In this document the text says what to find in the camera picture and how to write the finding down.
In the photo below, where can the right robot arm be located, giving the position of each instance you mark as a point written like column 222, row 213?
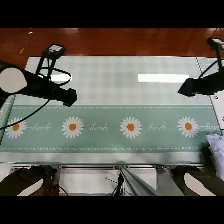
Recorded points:
column 210, row 83

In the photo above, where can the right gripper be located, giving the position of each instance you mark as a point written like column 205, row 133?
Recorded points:
column 189, row 88

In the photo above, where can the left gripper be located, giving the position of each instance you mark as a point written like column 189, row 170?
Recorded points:
column 66, row 96

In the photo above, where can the white T-shirt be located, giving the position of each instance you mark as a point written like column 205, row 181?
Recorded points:
column 216, row 151

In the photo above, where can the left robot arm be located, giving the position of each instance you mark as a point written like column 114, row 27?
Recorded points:
column 20, row 81

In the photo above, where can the silver frame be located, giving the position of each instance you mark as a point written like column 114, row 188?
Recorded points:
column 143, row 185

